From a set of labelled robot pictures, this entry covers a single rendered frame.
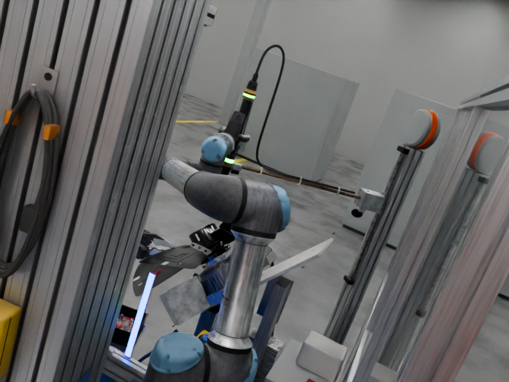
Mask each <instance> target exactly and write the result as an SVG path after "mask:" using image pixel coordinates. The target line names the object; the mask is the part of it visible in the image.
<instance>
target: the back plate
mask: <svg viewBox="0 0 509 382"><path fill-rule="evenodd" d="M332 241H333V238H330V239H328V240H326V241H324V242H322V243H320V244H318V245H316V246H314V247H312V248H310V249H308V250H306V251H303V252H301V253H299V254H297V255H295V256H293V257H291V258H289V259H287V260H285V261H283V262H281V263H279V264H277V265H274V266H273V267H271V268H268V269H267V270H265V271H262V272H263V274H264V275H263V276H262V277H261V281H260V285H261V284H263V283H266V282H267V281H269V280H272V279H273V278H275V277H278V276H280V275H282V274H284V273H286V272H288V271H291V270H292V269H294V268H297V267H299V266H301V265H303V264H305V263H307V262H309V261H312V260H314V259H316V258H318V257H320V255H321V254H322V253H323V252H324V251H325V249H326V248H327V247H328V246H329V245H330V243H331V242H332ZM219 304H221V302H219V303H217V304H215V305H212V306H210V307H209V308H206V309H205V310H204V311H202V312H205V311H207V310H208V309H210V308H213V307H214V306H216V305H219ZM200 313H201V312H200ZM200 313H198V314H200Z"/></svg>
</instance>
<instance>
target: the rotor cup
mask: <svg viewBox="0 0 509 382"><path fill-rule="evenodd" d="M211 226H213V228H214V229H215V230H216V229H218V228H217V225H216V224H215V223H214V222H212V223H210V224H208V225H206V226H204V227H203V228H201V229H199V230H197V231H195V232H194V233H191V234H189V238H190V240H191V242H192V243H197V244H199V245H200V246H203V247H205V248H206V249H210V250H211V251H212V253H211V254H210V255H208V257H206V259H205V260H204V261H203V262H202V263H201V264H200V265H203V264H205V263H207V262H209V261H210V260H212V259H214V258H216V257H218V256H220V255H222V254H223V253H225V252H227V251H229V250H230V249H231V248H232V247H231V245H230V244H228V245H226V246H223V244H222V243H221V240H219V239H217V238H216V237H214V236H212V235H210V233H212V230H213V229H212V227H211ZM196 234H197V235H198V238H199V239H200V241H198V239H197V237H196Z"/></svg>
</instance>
